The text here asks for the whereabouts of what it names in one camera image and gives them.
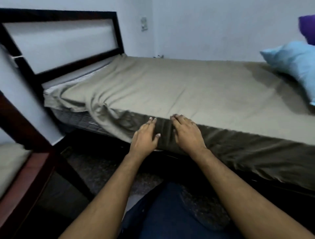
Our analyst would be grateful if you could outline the person's left hand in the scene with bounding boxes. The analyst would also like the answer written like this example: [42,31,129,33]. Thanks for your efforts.
[128,117,162,161]

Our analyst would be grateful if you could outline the person's right hand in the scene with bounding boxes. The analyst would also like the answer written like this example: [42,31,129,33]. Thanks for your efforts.
[170,114,208,158]

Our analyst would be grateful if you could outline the plain taupe bed sheet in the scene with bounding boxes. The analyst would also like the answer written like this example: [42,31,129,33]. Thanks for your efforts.
[44,54,315,191]

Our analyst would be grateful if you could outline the light blue pillow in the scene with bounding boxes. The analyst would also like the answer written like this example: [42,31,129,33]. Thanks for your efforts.
[260,40,315,106]

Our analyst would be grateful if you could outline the beige striped bed sheet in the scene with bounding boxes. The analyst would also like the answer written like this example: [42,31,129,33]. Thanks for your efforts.
[0,142,32,199]

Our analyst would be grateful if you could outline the purple dotted pillow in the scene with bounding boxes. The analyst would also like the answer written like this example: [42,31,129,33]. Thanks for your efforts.
[298,14,315,46]

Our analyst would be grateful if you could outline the person's right forearm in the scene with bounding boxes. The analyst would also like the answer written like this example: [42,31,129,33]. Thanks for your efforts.
[193,149,315,239]

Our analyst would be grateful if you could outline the person's left forearm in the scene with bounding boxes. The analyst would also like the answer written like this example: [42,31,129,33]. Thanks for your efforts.
[59,155,148,239]

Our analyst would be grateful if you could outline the person's dark trousers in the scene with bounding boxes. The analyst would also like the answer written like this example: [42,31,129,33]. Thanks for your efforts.
[120,182,244,239]

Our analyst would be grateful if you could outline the white striped mattress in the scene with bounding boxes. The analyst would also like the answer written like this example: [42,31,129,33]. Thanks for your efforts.
[44,65,111,136]

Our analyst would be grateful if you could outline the maroon plastic chair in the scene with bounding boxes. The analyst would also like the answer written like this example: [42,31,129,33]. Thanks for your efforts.
[0,91,95,239]

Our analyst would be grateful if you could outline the dark wooden bed frame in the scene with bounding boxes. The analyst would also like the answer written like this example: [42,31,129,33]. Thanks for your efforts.
[0,8,125,104]

